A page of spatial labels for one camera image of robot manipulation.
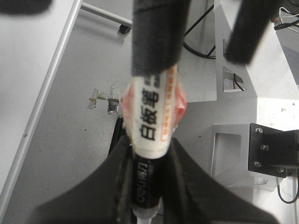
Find black and white whiteboard marker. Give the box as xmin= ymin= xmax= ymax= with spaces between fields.
xmin=121 ymin=0 xmax=190 ymax=224

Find white whiteboard with metal frame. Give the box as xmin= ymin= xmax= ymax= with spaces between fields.
xmin=0 ymin=0 xmax=81 ymax=209

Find tape scraps on floor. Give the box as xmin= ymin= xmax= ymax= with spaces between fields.
xmin=87 ymin=82 xmax=121 ymax=116

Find white metal stand base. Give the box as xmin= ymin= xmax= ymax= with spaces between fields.
xmin=210 ymin=0 xmax=299 ymax=192

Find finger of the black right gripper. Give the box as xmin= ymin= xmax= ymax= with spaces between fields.
xmin=225 ymin=0 xmax=281 ymax=64
xmin=0 ymin=0 xmax=52 ymax=14

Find black floor cable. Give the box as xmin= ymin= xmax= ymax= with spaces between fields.
xmin=183 ymin=3 xmax=217 ymax=59

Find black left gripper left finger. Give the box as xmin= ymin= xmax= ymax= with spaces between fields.
xmin=28 ymin=137 xmax=138 ymax=224

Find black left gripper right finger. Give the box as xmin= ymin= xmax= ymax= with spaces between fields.
xmin=162 ymin=138 xmax=278 ymax=224

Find wheeled whiteboard stand leg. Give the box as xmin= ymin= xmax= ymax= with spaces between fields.
xmin=80 ymin=2 xmax=133 ymax=35

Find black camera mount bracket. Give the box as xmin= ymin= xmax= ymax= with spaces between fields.
xmin=248 ymin=123 xmax=299 ymax=178

